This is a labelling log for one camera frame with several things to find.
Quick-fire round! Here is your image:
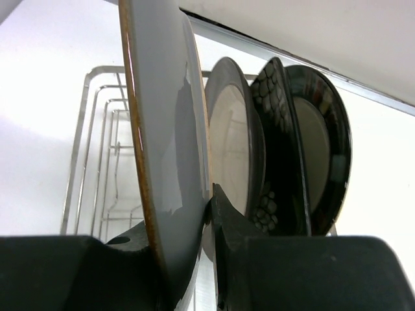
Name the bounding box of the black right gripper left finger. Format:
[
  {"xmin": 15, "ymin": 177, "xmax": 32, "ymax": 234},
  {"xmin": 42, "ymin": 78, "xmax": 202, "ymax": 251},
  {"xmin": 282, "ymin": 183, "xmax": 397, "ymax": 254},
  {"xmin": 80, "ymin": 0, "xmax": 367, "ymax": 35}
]
[{"xmin": 106, "ymin": 221, "xmax": 169, "ymax": 310}]

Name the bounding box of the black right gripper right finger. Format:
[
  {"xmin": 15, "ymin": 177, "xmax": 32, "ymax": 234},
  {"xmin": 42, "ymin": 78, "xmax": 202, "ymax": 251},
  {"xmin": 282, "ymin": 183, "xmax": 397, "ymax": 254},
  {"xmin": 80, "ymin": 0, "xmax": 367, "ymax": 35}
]
[{"xmin": 210, "ymin": 184, "xmax": 268, "ymax": 310}]

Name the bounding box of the black square floral plate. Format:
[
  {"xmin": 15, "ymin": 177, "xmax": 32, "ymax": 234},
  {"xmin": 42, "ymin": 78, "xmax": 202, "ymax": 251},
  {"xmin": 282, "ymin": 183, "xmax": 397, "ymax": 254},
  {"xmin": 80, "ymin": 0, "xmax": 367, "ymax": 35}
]
[{"xmin": 250, "ymin": 57, "xmax": 312, "ymax": 236}]

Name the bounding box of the cream plate brown metallic rim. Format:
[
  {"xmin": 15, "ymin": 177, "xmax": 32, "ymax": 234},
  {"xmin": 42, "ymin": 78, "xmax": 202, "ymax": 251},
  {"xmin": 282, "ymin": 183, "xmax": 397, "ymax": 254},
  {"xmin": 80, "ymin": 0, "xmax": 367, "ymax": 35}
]
[{"xmin": 204, "ymin": 57, "xmax": 267, "ymax": 224}]

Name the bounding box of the cream plate black striped rim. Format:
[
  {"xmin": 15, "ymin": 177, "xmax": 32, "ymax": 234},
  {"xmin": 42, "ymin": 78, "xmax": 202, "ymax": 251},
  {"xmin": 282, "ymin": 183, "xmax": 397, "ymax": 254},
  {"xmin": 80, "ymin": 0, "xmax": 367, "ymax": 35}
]
[{"xmin": 285, "ymin": 65, "xmax": 352, "ymax": 235}]

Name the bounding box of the grey plate tree pattern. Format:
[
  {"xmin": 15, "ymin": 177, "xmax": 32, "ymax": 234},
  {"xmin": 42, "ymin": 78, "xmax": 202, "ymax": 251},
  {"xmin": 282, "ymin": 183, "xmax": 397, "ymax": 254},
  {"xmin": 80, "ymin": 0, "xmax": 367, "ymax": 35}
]
[{"xmin": 119, "ymin": 1, "xmax": 212, "ymax": 310}]

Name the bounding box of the steel wire dish rack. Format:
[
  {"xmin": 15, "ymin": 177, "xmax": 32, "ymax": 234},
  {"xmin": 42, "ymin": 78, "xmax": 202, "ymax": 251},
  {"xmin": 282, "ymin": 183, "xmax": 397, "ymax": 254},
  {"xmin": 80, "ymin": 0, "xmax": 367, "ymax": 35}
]
[{"xmin": 60, "ymin": 65, "xmax": 260, "ymax": 311}]

